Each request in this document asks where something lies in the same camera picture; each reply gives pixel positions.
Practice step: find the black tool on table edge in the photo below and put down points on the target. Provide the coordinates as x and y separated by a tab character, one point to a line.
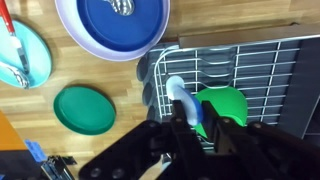
20	165

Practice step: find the short metal spoon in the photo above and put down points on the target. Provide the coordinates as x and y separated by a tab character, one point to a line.
18	76

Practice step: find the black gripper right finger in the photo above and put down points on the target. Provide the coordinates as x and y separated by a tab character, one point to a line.
260	153

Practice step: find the light blue plate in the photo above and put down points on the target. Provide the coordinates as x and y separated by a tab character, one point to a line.
36	56

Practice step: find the blue tape strip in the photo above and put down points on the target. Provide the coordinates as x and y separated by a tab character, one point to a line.
35	150

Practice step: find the blue lavender bowl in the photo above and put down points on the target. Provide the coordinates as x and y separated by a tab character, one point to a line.
68	23

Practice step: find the dark green plate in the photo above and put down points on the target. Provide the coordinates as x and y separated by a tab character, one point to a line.
83	111

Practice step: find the long metal spoon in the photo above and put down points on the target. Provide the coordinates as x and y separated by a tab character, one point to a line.
123	6

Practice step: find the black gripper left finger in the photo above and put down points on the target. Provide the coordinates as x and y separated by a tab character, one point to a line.
150	150

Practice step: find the green plastic bowl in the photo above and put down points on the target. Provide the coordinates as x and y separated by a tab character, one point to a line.
230	103

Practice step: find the dark grey utensil holder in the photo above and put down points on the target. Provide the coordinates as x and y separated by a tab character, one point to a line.
300	86

